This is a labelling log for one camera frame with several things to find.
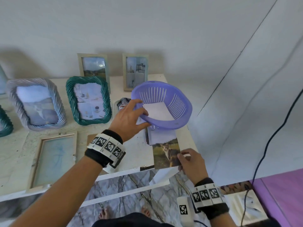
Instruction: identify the person's left forearm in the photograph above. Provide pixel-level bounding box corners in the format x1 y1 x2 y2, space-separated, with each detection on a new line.
9 155 107 227

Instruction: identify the purple mat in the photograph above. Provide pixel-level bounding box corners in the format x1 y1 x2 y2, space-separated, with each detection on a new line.
250 169 303 221

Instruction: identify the stack of photo prints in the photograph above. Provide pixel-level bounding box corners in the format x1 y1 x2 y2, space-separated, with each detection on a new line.
144 126 178 146

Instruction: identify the patterned cloth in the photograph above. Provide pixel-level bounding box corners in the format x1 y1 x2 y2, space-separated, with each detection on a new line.
220 180 252 195

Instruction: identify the person's left hand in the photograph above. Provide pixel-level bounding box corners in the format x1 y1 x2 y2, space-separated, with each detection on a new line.
109 99 151 143

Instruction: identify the lavender rope picture frame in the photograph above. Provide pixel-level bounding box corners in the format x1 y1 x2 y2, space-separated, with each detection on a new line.
6 78 67 132

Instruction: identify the black cable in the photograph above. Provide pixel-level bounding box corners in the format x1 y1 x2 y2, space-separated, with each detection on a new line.
241 88 303 227

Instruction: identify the green rope picture frame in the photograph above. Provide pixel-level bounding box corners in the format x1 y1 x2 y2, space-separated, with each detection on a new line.
65 76 112 126

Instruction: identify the teal rope picture frame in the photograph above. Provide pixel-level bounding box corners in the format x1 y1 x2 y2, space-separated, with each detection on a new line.
0 105 14 137

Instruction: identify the empty wooden glass frame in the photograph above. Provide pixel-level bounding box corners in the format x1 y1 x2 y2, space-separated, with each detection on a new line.
25 131 78 193

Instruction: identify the pale blue object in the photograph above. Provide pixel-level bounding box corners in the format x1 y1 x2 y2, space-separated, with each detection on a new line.
0 64 9 95

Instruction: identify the person's dark clothing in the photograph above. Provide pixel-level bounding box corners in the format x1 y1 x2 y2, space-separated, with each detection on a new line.
92 212 176 227

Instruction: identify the white plastic bag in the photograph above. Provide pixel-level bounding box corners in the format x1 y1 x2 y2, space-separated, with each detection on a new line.
224 190 269 225

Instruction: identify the white paper sheet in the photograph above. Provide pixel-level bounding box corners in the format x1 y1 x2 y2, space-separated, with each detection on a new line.
142 102 176 121

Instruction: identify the person's right hand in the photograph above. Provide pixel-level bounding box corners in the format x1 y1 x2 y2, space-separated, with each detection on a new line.
177 149 209 186

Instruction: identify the beige frame with landscape photo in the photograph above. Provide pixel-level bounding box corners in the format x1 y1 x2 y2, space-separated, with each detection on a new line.
77 53 111 94

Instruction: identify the person's left foot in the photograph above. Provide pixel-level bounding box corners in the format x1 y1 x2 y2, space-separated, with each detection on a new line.
98 207 112 220

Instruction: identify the purple plastic basket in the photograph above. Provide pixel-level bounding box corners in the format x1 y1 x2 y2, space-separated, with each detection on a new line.
131 81 193 130

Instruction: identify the folded white paper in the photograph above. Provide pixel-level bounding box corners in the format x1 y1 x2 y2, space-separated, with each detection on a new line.
149 166 182 186

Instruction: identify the cat photo print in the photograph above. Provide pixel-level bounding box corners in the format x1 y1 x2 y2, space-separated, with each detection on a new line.
151 137 182 170

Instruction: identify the small frame with striped picture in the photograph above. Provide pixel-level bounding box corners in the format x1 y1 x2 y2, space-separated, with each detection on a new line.
114 97 132 117

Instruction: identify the person's right forearm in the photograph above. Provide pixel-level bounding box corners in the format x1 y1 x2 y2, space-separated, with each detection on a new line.
208 211 237 227

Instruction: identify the white table rail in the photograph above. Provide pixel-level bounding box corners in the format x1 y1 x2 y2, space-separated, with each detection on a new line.
79 179 171 209

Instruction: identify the beige frame with tower photo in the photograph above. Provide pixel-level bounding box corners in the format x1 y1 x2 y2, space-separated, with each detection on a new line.
122 53 149 92

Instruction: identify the black marker wristband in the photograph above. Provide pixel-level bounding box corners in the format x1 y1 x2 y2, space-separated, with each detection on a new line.
190 178 230 220
84 129 126 174

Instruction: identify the white marker tag box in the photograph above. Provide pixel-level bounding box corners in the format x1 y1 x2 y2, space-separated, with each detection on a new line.
177 196 194 227

